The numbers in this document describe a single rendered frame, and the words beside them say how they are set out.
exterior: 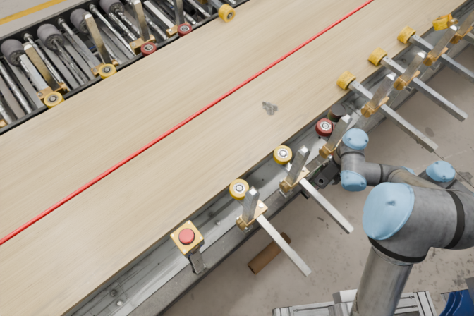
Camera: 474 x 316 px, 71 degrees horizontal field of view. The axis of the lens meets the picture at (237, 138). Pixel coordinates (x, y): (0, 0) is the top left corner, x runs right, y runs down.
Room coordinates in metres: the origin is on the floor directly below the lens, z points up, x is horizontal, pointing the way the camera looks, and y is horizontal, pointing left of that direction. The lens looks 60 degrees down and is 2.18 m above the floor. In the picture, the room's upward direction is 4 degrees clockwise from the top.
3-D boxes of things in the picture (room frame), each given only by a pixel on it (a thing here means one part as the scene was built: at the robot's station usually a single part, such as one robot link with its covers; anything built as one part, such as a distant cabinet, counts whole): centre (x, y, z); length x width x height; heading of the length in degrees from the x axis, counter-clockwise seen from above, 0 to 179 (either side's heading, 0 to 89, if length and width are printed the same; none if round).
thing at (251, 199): (0.40, -0.06, 0.90); 0.03 x 0.03 x 0.48; 44
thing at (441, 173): (0.51, -0.71, 1.13); 0.09 x 0.08 x 0.11; 41
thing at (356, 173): (0.46, -0.39, 1.22); 0.11 x 0.11 x 0.08; 85
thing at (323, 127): (0.83, -0.40, 0.85); 0.08 x 0.08 x 0.11
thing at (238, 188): (0.50, -0.02, 0.85); 0.08 x 0.08 x 0.11
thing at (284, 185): (0.59, -0.26, 0.83); 0.13 x 0.06 x 0.05; 134
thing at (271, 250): (0.43, -0.25, 0.04); 0.30 x 0.08 x 0.08; 134
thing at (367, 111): (0.94, -0.62, 0.95); 0.13 x 0.06 x 0.05; 134
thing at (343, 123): (0.75, -0.43, 0.87); 0.03 x 0.03 x 0.48; 44
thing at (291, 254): (0.36, -0.16, 0.82); 0.43 x 0.03 x 0.04; 44
